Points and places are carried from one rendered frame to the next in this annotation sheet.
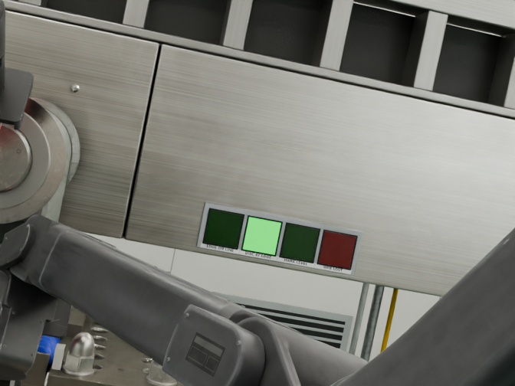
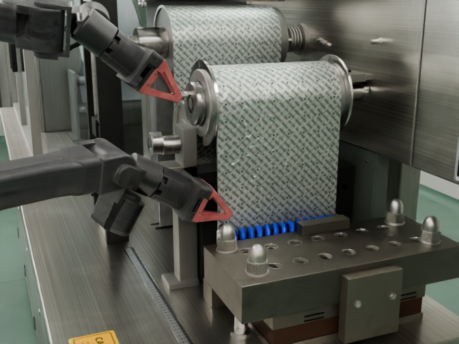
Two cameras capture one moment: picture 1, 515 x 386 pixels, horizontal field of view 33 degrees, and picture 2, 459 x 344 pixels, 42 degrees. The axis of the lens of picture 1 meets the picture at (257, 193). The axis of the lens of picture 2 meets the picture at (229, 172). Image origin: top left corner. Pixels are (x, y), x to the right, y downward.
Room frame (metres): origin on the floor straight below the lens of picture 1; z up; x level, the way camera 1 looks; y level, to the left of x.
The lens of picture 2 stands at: (0.77, -0.72, 1.42)
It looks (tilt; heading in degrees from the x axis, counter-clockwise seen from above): 16 degrees down; 76
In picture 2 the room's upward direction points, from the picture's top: straight up
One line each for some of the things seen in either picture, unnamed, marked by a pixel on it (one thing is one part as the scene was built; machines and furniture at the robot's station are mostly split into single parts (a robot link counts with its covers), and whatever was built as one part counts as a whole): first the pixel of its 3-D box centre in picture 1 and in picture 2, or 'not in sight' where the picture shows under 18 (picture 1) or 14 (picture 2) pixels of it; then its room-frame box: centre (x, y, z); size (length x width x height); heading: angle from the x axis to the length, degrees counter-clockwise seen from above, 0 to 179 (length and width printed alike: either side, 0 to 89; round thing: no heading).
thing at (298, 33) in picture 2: not in sight; (287, 39); (1.21, 0.58, 1.33); 0.07 x 0.07 x 0.07; 9
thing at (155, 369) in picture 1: (164, 362); (257, 258); (1.00, 0.07, 1.05); 0.04 x 0.04 x 0.04
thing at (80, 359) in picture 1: (81, 351); (227, 236); (0.97, 0.16, 1.05); 0.04 x 0.04 x 0.04
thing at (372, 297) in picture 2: not in sight; (371, 304); (1.18, 0.05, 0.96); 0.10 x 0.03 x 0.11; 9
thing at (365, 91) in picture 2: not in sight; (348, 93); (1.25, 0.33, 1.25); 0.07 x 0.04 x 0.04; 9
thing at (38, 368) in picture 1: (47, 348); not in sight; (1.09, 0.22, 1.01); 0.23 x 0.03 x 0.05; 9
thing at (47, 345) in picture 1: (46, 339); (285, 230); (1.09, 0.22, 1.03); 0.21 x 0.04 x 0.03; 9
